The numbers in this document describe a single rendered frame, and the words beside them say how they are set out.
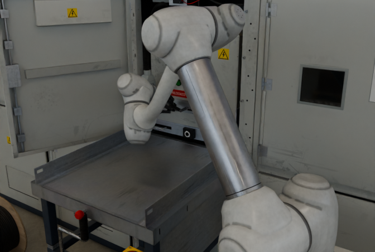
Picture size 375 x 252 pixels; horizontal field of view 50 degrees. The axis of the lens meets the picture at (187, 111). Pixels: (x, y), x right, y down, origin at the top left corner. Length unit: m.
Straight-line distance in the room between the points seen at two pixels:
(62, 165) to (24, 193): 1.43
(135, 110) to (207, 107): 0.57
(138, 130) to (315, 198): 0.75
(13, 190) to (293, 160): 2.20
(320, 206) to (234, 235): 0.27
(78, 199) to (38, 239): 1.39
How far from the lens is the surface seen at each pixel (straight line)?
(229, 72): 1.84
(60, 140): 2.08
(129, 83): 1.61
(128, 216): 1.45
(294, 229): 1.08
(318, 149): 1.71
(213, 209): 1.77
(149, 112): 1.52
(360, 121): 1.64
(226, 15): 1.19
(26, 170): 3.07
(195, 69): 1.08
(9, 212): 2.65
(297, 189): 1.15
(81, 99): 2.06
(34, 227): 3.07
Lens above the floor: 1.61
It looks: 18 degrees down
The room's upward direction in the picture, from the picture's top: straight up
